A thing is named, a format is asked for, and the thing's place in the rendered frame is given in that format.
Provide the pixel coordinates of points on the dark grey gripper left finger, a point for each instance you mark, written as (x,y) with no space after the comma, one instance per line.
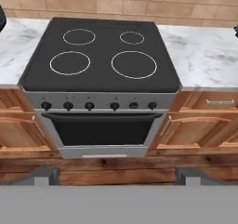
(52,175)

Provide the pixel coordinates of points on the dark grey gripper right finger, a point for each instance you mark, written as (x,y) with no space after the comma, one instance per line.
(181,175)

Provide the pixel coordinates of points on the silver stove bottom drawer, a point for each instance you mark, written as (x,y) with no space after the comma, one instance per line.
(103,151)

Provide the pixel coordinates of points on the black stove knob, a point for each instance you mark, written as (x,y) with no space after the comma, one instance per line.
(68,105)
(152,105)
(114,105)
(89,105)
(46,105)

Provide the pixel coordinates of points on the black and silver stove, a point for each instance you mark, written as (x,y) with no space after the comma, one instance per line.
(99,79)

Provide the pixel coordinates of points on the wooden cupboard door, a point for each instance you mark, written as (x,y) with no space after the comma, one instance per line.
(198,130)
(18,131)

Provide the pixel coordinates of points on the black glass oven door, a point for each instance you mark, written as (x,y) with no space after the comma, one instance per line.
(102,131)

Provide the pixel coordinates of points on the wooden drawer front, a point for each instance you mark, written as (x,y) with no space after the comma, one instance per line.
(198,101)
(12,100)

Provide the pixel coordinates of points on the small black object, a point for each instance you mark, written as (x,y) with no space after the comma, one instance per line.
(236,31)

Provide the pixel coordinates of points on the black rounded object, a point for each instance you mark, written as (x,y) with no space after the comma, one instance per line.
(2,18)

